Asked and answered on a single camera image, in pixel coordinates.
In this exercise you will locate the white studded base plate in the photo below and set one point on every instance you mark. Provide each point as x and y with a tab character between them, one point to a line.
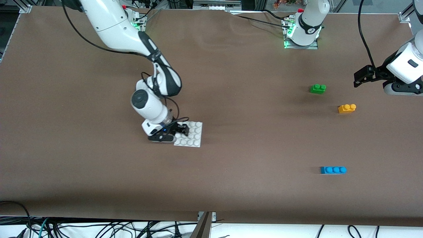
194	138

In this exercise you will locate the yellow toy block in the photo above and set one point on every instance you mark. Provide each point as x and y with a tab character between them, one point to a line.
346	109

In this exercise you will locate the aluminium table edge profile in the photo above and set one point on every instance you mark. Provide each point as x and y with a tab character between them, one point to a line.
205	228

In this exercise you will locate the blue toy block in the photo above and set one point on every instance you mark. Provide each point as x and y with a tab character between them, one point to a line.
333	170

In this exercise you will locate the green toy block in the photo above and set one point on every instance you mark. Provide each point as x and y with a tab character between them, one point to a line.
318	89

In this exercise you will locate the grey box with connectors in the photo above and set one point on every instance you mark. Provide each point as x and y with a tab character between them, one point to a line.
216	5

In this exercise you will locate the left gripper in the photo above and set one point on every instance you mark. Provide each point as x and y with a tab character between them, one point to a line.
378	73

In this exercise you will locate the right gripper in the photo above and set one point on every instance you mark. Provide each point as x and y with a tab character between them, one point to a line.
176	126

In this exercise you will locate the brown table cover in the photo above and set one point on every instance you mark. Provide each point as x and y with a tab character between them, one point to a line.
231	99

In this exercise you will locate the aluminium corner bracket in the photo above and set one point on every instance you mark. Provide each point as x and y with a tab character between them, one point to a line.
27	9
404	17

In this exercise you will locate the orange background item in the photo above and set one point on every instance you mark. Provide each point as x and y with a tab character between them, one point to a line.
284	3

